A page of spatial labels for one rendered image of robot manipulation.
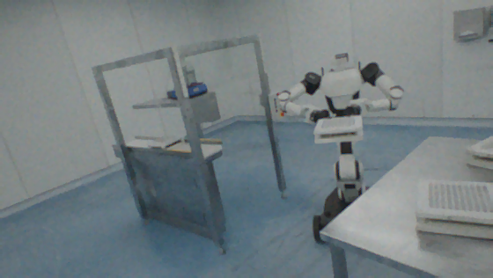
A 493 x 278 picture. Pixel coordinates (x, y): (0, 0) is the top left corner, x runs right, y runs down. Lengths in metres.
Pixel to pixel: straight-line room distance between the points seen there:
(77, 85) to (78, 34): 0.78
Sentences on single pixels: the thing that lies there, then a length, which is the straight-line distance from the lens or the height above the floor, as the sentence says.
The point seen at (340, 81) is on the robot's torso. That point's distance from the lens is 2.29.
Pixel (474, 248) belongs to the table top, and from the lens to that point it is 1.17.
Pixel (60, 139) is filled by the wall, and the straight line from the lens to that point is 5.39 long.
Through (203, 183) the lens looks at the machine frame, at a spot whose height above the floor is 0.65.
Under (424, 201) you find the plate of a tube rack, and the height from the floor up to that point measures 0.93.
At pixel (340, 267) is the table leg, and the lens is 1.26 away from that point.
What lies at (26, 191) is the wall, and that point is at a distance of 5.40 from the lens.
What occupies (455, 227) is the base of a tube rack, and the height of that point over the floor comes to 0.88.
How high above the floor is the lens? 1.53
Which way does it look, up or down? 17 degrees down
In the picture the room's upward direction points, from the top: 11 degrees counter-clockwise
